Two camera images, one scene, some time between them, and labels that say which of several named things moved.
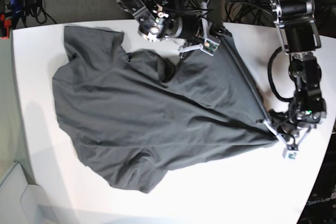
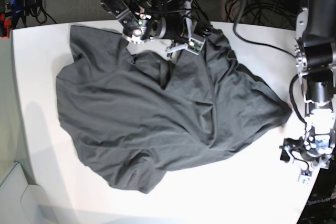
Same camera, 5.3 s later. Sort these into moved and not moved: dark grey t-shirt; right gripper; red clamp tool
Moved: right gripper
Not moved: red clamp tool; dark grey t-shirt
